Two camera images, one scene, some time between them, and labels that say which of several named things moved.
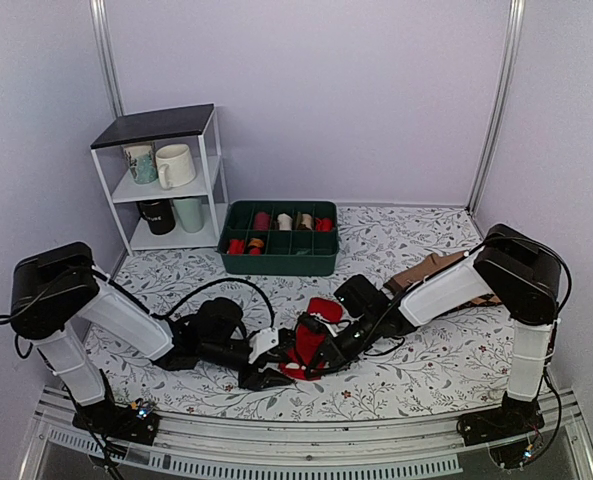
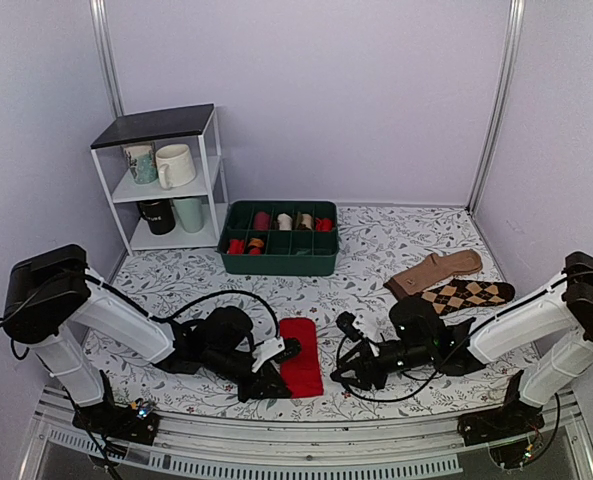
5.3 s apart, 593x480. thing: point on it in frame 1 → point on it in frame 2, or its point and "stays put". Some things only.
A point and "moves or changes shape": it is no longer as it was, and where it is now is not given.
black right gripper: [335, 357] → [375, 378]
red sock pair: [304, 358] moves or changes shape
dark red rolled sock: [262, 221] stays put
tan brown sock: [433, 262] stays put
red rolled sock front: [236, 246] stays put
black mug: [160, 215] stays put
